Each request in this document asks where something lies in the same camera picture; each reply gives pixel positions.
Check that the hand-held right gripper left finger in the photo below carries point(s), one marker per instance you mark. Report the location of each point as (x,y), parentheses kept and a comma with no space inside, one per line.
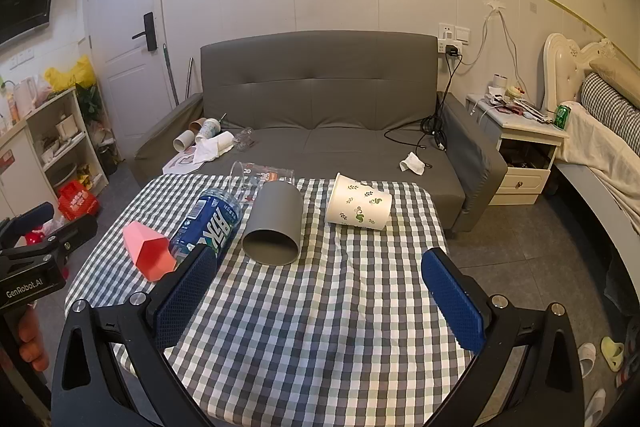
(185,297)

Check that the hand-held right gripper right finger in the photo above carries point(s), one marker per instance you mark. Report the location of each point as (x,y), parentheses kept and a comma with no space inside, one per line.
(452,302)

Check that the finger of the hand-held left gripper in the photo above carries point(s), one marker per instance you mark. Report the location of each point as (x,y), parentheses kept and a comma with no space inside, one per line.
(30,218)
(75,236)

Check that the pink faceted cup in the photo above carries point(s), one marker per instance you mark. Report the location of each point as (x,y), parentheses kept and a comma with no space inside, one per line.
(147,252)

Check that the grey cup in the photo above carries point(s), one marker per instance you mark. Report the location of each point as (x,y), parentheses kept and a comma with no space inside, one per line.
(275,212)

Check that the white leaf-print paper cup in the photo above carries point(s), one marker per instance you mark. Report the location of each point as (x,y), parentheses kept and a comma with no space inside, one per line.
(357,204)

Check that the clear printed glass cup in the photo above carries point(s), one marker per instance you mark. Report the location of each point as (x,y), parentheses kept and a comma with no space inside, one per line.
(260,174)

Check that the plain white paper cup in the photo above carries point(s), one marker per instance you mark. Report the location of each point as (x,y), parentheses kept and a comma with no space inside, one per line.
(223,140)
(183,141)

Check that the brown paper cup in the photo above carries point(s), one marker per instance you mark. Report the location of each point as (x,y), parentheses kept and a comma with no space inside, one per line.
(196,125)

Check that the white green-band drink cup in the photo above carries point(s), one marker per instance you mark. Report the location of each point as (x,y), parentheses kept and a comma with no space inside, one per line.
(211,129)

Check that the small white cup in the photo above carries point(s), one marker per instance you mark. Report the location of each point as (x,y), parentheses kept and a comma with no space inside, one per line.
(498,83)

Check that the person's left hand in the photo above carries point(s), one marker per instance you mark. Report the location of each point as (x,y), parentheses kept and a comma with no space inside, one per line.
(34,342)

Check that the red plastic bag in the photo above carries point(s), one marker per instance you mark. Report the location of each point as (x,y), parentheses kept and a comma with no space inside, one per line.
(77,202)

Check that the white kitchen cabinet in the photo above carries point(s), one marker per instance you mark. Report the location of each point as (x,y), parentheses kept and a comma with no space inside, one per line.
(12,172)

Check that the blue label water bottle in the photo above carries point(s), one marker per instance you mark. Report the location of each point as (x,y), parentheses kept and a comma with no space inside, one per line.
(210,219)

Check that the white shelf unit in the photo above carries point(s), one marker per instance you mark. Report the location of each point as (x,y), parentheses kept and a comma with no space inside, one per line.
(50,101)

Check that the white kettle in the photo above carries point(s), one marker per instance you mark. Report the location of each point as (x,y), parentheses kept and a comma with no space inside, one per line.
(25,93)

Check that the checked tablecloth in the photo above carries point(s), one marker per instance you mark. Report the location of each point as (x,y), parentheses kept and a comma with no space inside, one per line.
(310,317)

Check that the white cloth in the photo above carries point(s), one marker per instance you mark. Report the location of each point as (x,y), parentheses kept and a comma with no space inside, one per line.
(200,155)

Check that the crumpled white tissue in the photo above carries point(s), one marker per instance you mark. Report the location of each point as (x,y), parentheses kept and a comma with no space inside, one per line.
(412,162)

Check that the white slipper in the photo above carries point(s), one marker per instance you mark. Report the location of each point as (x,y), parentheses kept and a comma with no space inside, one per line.
(586,359)
(595,407)

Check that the yellow plastic bag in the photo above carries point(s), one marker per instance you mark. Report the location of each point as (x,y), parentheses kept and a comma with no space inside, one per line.
(70,74)

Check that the white door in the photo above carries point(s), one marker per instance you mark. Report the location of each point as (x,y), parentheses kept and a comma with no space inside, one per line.
(120,82)

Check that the pale yellow slipper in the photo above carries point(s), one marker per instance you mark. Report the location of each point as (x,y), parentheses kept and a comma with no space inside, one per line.
(612,353)

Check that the grey bed base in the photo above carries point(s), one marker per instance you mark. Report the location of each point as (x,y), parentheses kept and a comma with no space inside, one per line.
(590,202)

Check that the white bedside cabinet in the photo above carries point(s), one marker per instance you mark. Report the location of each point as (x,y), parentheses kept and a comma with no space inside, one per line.
(525,132)

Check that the metal pole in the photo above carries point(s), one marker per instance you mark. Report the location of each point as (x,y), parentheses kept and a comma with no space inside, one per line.
(188,77)

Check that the cream blanket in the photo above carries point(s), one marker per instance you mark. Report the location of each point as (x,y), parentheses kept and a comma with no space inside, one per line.
(595,147)

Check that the green drink can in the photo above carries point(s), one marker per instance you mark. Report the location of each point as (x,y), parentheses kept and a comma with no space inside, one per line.
(562,117)

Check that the checked pillow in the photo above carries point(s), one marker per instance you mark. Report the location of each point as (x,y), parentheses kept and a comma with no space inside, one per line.
(612,104)

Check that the grey sofa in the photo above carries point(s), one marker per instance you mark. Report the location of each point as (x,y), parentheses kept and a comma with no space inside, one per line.
(325,82)

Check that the cream bed headboard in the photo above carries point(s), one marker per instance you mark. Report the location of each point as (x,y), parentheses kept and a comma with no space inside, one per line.
(562,67)

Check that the beige pillow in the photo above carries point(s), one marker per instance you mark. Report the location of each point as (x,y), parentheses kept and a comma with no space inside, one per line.
(620,74)

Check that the white wall socket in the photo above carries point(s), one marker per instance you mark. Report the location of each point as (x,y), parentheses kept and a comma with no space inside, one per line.
(457,34)

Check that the white light switch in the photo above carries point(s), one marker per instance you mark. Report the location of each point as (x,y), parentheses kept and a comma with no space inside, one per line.
(533,7)

